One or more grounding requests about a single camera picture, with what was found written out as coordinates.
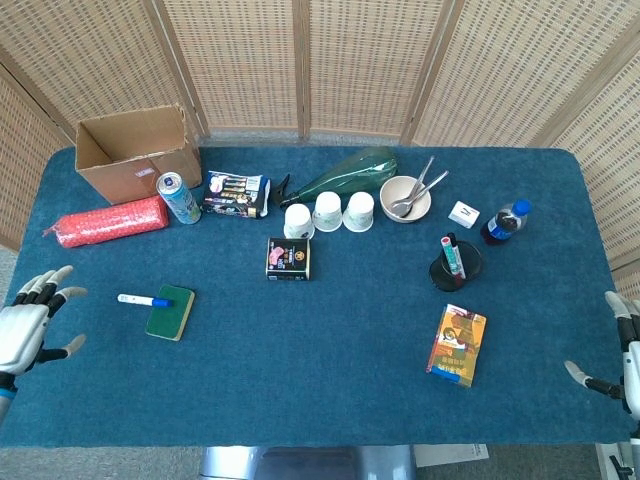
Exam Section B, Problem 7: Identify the blue table cover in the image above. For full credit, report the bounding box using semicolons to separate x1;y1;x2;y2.
0;145;640;448

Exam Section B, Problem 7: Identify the black mesh pen holder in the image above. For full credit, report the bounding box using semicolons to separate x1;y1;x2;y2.
428;239;485;293

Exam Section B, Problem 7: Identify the metal spoon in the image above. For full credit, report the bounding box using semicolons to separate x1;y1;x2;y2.
391;155;436;211
398;170;450;219

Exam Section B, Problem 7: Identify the cola bottle blue cap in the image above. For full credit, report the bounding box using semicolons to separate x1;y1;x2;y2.
480;198;533;247

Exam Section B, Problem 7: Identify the yellow orange carton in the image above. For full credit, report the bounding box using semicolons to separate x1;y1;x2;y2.
425;303;488;389

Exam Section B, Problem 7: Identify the beige bowl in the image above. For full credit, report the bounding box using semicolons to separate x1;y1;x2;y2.
379;175;433;224

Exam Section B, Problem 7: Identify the green yellow sponge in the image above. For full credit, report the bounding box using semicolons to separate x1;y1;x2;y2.
144;284;196;343

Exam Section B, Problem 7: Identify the blue cap marker pen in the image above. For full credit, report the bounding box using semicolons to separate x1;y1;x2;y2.
117;293;174;308

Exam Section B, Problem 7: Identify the white paper sheet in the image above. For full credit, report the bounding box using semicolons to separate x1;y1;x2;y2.
413;442;490;469

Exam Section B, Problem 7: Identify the teal drink can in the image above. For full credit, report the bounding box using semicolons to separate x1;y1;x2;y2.
156;171;203;226

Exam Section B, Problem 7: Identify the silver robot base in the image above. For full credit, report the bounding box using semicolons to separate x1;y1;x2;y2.
199;445;417;480

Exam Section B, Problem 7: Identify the red bubble wrap roll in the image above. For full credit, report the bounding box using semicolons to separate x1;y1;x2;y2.
42;194;171;250

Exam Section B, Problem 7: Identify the dark snack package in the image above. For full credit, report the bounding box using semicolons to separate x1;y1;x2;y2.
201;169;272;220

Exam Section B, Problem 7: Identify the red whiteboard marker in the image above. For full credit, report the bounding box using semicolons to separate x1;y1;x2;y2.
439;235;467;280

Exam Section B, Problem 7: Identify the white leaf print paper cup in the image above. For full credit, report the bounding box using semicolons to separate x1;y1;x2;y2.
341;191;376;233
283;203;316;241
312;191;344;233

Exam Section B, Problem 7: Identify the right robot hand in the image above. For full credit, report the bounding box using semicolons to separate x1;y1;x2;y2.
563;290;640;421

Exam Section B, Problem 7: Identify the wicker folding screen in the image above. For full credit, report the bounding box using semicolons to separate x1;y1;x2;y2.
0;0;640;301

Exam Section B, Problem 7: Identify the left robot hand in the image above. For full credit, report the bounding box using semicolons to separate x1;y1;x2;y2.
0;264;89;376

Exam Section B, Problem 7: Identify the small white box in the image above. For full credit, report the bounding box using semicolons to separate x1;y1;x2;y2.
448;200;481;230

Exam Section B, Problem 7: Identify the open cardboard box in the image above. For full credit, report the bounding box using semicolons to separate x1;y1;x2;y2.
74;103;204;206

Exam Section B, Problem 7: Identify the black tin box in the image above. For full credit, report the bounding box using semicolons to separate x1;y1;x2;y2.
265;236;312;282

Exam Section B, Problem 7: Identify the green spray bottle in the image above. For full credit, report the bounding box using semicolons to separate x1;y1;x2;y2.
269;146;400;209

